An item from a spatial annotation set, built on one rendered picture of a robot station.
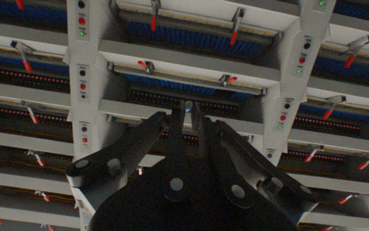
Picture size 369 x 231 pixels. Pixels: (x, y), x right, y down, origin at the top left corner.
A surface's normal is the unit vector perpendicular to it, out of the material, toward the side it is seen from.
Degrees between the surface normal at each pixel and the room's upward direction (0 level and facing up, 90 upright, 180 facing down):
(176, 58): 111
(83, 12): 90
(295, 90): 90
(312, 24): 90
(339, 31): 21
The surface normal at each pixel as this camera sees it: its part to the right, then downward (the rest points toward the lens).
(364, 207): -0.99, -0.15
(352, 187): 0.06, -0.15
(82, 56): 0.00, 0.21
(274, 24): -0.15, 0.98
